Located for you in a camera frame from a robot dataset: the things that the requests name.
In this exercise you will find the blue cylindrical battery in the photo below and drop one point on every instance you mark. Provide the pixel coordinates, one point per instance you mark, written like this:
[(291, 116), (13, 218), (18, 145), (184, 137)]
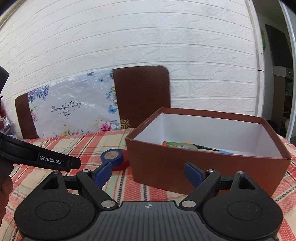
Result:
[(225, 152)]

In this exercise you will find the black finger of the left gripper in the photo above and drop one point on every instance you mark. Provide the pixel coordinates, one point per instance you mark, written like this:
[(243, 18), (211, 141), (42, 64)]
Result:
[(74, 163)]

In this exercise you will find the dark hanging board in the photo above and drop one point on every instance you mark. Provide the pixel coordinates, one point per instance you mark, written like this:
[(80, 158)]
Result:
[(279, 47)]

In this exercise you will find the yellow green snack packet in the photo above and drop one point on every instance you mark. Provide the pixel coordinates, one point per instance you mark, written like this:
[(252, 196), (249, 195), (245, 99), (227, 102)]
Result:
[(187, 146)]

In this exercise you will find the person's left hand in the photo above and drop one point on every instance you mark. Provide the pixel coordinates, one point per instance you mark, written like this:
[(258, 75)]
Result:
[(6, 186)]

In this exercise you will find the brown cardboard box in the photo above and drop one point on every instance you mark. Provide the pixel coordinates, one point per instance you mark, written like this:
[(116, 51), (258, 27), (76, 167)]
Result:
[(257, 148)]

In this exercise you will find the green hanging item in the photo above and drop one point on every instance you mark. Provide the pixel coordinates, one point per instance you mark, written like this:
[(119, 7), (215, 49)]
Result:
[(263, 39)]

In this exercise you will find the red electrical tape roll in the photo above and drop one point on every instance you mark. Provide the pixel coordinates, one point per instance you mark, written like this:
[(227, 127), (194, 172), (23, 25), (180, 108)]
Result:
[(121, 162)]

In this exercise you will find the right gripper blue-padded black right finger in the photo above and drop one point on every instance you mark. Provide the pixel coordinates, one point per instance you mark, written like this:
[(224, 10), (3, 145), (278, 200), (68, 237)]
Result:
[(205, 185)]

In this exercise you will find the blue electrical tape roll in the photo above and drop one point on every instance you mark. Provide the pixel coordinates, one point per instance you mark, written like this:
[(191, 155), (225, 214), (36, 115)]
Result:
[(109, 155)]

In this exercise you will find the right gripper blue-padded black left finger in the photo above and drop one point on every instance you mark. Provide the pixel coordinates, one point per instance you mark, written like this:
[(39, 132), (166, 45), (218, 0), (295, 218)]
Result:
[(90, 184)]

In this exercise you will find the plaid tablecloth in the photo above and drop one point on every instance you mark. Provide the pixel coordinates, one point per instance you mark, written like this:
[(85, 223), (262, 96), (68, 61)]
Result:
[(121, 186)]

